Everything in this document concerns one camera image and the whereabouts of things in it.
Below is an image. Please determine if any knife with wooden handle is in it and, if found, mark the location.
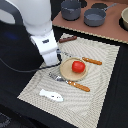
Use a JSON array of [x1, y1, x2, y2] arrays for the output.
[[61, 51, 102, 65]]

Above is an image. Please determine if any grey pot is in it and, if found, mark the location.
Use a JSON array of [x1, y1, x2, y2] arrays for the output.
[[61, 0, 81, 21]]

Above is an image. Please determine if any fork with wooden handle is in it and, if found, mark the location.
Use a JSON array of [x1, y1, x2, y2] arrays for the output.
[[49, 72, 90, 92]]

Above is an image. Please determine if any red tomato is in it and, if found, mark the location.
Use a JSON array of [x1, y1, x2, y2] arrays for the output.
[[72, 61, 85, 73]]

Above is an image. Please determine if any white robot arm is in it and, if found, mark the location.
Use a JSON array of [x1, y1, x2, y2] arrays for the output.
[[0, 0, 58, 66]]

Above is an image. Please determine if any round wooden plate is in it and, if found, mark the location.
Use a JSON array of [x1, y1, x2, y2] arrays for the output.
[[60, 57, 87, 81]]

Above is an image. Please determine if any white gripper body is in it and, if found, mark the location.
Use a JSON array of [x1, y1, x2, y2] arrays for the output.
[[30, 31, 58, 66]]

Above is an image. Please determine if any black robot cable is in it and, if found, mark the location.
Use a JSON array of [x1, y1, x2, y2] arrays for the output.
[[0, 48, 64, 74]]

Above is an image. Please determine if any beige woven placemat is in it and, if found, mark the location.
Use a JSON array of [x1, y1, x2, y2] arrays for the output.
[[18, 37, 119, 128]]

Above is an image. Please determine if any beige bowl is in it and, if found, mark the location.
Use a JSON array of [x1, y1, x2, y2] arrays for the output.
[[121, 7, 128, 30]]

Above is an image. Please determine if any grey saucepan with handle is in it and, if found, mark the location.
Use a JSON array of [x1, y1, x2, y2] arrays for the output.
[[84, 3, 116, 27]]

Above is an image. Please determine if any brown sausage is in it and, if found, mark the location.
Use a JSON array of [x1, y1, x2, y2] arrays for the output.
[[59, 36, 77, 43]]

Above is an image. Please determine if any brown stove board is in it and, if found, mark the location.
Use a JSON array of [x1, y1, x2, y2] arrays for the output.
[[52, 0, 128, 43]]

